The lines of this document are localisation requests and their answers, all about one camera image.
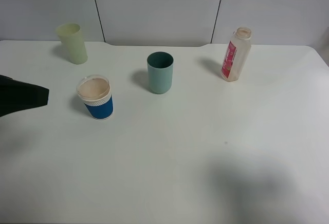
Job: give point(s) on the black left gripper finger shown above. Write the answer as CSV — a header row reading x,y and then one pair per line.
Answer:
x,y
17,96

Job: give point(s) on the teal plastic cup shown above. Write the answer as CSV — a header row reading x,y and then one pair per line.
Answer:
x,y
160,72

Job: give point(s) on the clear bottle pink label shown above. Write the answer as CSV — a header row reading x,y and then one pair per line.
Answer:
x,y
236,54

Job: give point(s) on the blue sleeved paper cup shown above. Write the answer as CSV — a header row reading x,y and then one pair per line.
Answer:
x,y
95,93

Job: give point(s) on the pale green plastic cup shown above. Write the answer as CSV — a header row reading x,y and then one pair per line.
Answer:
x,y
72,41

